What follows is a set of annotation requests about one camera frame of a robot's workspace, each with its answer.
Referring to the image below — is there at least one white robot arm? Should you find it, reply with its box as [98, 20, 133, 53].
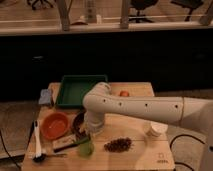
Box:
[83, 82, 213, 171]

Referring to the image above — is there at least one green plastic cup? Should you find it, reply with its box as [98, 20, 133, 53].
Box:
[78, 141, 94, 157]

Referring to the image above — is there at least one white paper cup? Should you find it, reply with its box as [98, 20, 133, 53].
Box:
[147, 122, 168, 137]

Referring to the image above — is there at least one dark brown bowl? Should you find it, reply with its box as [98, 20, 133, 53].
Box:
[72, 113, 86, 138]

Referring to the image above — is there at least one wooden block eraser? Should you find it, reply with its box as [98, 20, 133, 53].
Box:
[53, 134, 76, 152]

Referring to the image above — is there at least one bunch of dark grapes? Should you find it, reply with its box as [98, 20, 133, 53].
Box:
[104, 137, 132, 152]

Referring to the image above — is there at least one orange plastic bowl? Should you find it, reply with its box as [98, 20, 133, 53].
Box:
[41, 112, 70, 140]

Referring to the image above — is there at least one green plastic tray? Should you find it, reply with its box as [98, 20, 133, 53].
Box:
[55, 75, 108, 109]

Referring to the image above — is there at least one orange tomato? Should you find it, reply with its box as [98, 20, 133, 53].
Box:
[120, 91, 130, 97]

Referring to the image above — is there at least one black handled spoon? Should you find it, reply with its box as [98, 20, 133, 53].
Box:
[33, 153, 67, 163]

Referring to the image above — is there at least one black cable left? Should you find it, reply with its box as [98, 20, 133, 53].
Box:
[0, 129, 23, 171]

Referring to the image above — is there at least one black cable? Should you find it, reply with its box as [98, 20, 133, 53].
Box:
[0, 129, 23, 171]
[169, 133, 208, 171]

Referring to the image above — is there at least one black cable right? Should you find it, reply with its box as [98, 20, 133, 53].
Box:
[169, 133, 208, 171]

